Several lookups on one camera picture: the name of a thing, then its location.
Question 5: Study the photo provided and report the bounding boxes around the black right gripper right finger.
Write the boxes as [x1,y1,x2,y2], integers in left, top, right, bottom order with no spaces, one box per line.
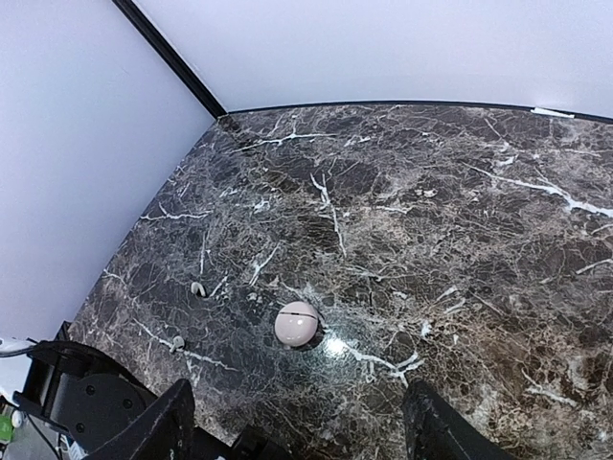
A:
[401,379,512,460]

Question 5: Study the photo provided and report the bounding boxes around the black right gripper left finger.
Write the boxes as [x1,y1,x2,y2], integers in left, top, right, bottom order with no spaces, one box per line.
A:
[85,379,194,460]

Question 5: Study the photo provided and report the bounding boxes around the white earbud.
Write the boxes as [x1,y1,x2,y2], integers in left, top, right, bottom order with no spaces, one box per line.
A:
[191,282,208,298]
[170,335,186,354]

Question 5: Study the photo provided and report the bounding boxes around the pink earbud charging case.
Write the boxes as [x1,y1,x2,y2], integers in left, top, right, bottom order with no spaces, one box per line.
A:
[274,301,319,348]

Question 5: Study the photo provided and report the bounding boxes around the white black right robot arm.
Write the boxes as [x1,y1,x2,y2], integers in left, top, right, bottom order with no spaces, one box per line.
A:
[1,340,509,459]

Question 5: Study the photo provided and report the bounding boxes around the black left frame post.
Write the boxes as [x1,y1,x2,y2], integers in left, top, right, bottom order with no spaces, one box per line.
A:
[112,0,228,119]

